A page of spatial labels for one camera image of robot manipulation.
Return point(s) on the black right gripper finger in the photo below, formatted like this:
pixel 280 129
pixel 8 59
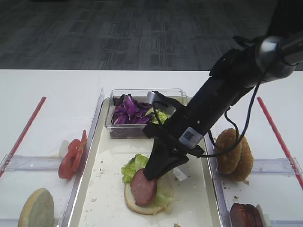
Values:
pixel 159 161
pixel 171 163

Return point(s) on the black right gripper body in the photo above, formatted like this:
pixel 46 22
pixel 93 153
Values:
pixel 182 132

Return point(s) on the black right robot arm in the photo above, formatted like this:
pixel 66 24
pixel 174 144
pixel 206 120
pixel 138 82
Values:
pixel 261 60

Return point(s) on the green lettuce in box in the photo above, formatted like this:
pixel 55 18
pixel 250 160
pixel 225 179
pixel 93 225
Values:
pixel 161 115

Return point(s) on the green lettuce leaf on bun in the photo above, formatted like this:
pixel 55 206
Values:
pixel 129 170

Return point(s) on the back tomato slice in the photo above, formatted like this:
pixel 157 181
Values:
pixel 79 146

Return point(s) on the tomato slice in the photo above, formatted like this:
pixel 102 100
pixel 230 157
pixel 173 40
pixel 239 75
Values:
pixel 79 146
pixel 65 169

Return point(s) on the front tomato slice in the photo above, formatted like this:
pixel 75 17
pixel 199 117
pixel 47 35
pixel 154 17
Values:
pixel 65 169

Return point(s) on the rear meat patty slices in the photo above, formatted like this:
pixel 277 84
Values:
pixel 245 215

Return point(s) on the white pusher block tomato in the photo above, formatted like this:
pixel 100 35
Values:
pixel 63 150

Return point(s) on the white pusher block meat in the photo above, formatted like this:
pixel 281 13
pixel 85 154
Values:
pixel 264 217

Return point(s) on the bottom bun slice on tray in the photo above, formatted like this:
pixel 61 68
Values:
pixel 162 202

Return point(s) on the clear plastic salad box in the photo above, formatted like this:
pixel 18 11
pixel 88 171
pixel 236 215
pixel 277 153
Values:
pixel 124 131

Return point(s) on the purple cabbage leaves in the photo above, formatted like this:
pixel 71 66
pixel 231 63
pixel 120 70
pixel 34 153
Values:
pixel 129 111

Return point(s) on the cream rectangular metal tray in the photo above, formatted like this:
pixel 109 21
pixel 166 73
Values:
pixel 104 203

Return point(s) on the rear sesame bun top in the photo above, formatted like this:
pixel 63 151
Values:
pixel 245 163

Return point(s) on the right red strip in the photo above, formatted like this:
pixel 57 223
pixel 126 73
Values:
pixel 281 142

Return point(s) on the red strip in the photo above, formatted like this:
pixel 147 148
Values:
pixel 281 142
pixel 21 136

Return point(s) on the upright bun half left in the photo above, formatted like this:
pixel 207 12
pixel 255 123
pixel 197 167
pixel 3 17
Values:
pixel 38 211

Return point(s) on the left red strip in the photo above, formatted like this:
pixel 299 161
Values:
pixel 21 136

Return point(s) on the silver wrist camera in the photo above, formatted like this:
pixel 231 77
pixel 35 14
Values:
pixel 166 104

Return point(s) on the right clear vertical rail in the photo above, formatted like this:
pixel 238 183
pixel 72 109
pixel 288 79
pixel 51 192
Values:
pixel 218 193

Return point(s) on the clear vertical rail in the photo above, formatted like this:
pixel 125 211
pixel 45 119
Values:
pixel 218 193
pixel 67 215

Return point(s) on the left clear vertical rail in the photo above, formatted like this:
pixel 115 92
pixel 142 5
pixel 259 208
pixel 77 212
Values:
pixel 67 215

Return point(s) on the upper right clear holder rail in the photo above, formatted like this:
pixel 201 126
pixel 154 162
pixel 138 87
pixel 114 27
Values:
pixel 280 166

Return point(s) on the clear holder rail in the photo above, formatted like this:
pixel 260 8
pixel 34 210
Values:
pixel 280 166
pixel 286 223
pixel 29 163

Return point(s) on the lower right clear holder rail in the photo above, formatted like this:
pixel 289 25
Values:
pixel 286 223

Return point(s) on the upper left clear holder rail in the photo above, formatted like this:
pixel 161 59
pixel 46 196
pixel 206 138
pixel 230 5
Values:
pixel 29 163

